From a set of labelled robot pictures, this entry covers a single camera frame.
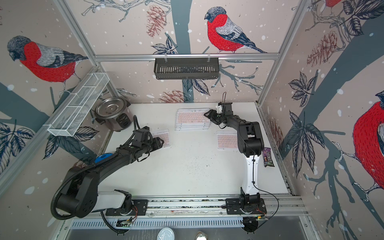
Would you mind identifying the pink keyboard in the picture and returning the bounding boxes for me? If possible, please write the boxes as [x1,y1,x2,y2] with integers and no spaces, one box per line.
[151,129,171,148]
[176,108,210,125]
[216,131,239,151]

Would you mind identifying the green keyboard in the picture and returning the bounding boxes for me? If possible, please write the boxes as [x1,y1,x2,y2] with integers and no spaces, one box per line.
[175,123,210,131]

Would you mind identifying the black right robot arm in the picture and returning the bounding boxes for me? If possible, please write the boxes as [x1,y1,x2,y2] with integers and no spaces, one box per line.
[204,102,265,212]

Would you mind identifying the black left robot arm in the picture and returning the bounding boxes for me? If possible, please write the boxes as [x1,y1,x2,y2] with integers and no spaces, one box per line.
[50,127,164,220]

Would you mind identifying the silver rice cooker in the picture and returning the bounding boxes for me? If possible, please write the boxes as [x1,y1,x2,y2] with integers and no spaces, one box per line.
[95,97,133,132]

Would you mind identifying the purple candy bar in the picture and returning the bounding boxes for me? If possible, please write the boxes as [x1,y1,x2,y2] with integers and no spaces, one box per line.
[262,147,275,167]

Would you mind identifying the black hanging basket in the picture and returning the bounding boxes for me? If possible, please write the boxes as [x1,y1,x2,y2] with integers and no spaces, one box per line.
[154,57,220,80]

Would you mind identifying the white round lid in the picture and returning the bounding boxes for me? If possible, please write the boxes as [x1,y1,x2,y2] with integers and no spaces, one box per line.
[157,228,176,240]

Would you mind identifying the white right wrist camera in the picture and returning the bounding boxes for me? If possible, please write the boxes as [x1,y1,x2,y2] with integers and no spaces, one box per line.
[216,103,224,114]

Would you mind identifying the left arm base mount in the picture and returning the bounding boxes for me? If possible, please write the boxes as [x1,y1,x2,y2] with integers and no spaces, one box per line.
[105,190,149,217]

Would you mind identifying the white wire mesh shelf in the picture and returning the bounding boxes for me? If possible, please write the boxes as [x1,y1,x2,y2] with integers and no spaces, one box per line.
[48,73,110,137]

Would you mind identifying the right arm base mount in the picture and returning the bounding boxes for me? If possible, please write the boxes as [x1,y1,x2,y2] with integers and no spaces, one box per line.
[222,188,267,215]

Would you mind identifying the aluminium mounting rail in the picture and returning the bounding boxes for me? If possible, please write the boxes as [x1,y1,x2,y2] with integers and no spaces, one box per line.
[134,194,309,218]

